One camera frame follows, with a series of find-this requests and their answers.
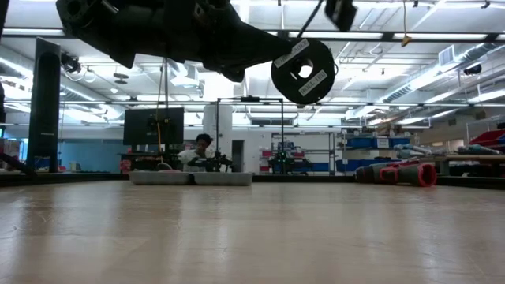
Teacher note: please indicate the person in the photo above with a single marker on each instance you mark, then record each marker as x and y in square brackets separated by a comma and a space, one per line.
[193, 155]

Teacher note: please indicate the tall black column stand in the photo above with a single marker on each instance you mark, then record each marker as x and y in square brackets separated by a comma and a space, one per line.
[43, 118]

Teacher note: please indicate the black monitor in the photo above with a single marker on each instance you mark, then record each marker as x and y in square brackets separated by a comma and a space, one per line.
[154, 126]

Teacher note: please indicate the blue storage bin shelf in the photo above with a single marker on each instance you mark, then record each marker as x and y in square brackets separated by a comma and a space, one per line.
[371, 143]

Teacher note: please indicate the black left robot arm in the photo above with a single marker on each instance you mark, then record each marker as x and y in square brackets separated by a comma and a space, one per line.
[110, 27]

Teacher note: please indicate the black background rig frame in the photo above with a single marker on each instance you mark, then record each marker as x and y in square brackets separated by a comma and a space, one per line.
[250, 99]

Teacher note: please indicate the yellow hanging tag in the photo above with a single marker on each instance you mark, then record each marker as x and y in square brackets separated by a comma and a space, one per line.
[406, 40]

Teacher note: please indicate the grey plastic tool case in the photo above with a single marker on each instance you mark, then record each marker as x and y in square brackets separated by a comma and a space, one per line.
[189, 178]

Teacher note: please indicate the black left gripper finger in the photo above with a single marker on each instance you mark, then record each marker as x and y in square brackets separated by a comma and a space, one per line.
[268, 47]

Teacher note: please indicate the black ceiling camera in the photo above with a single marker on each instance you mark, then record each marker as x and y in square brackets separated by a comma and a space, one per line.
[472, 69]

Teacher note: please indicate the black background robot arm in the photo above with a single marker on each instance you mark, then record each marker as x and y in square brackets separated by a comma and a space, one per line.
[286, 161]
[213, 161]

